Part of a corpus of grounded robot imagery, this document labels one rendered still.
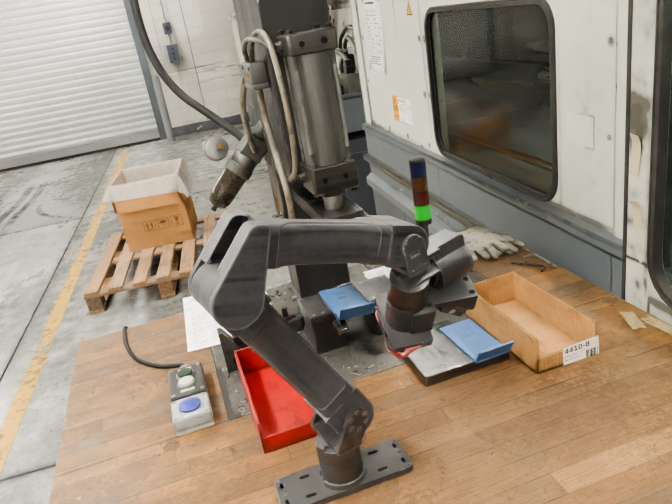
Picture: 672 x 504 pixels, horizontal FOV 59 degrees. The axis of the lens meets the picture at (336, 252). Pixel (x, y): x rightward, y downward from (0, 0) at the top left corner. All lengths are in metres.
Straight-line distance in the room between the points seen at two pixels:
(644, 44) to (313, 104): 0.60
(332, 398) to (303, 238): 0.23
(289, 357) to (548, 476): 0.40
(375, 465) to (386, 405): 0.15
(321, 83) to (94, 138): 9.43
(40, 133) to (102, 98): 1.10
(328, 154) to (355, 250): 0.38
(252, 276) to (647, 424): 0.64
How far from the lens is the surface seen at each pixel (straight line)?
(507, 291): 1.33
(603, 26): 1.42
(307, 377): 0.79
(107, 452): 1.16
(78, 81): 10.37
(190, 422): 1.11
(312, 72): 1.09
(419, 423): 1.02
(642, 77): 1.26
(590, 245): 1.53
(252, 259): 0.68
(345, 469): 0.90
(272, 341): 0.75
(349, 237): 0.75
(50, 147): 10.57
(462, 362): 1.12
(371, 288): 1.27
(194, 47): 10.29
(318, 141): 1.11
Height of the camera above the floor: 1.54
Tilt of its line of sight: 22 degrees down
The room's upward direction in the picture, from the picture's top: 10 degrees counter-clockwise
